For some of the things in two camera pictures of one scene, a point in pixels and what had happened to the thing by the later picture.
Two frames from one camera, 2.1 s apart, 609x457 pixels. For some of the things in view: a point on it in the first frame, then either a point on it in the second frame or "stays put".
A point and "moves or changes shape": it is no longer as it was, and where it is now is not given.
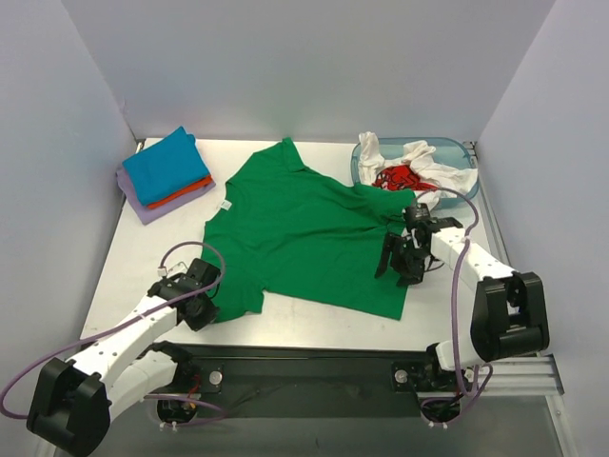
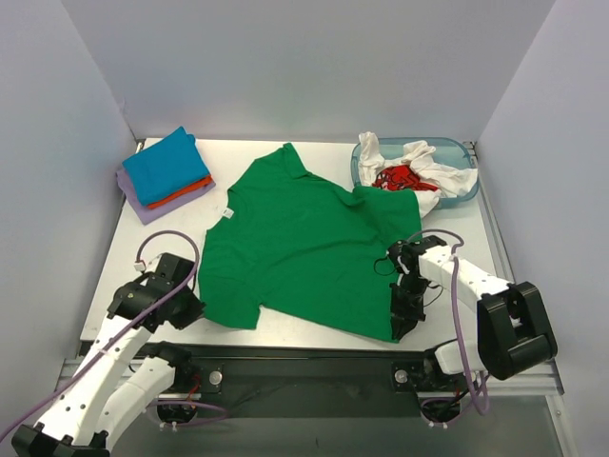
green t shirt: x=303 y=240 moves or changes shape
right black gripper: x=405 y=255 → x=404 y=295
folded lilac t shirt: x=147 y=215 stays put
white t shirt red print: x=416 y=171 stays put
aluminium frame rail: x=536 y=379 stays put
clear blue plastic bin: x=453 y=150 stays put
